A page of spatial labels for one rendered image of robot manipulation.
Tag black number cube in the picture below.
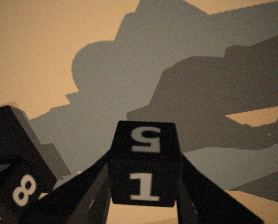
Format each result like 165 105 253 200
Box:
107 120 183 208
0 158 44 224

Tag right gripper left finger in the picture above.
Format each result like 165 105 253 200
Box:
17 150 111 224

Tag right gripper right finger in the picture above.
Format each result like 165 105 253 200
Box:
176 154 265 224

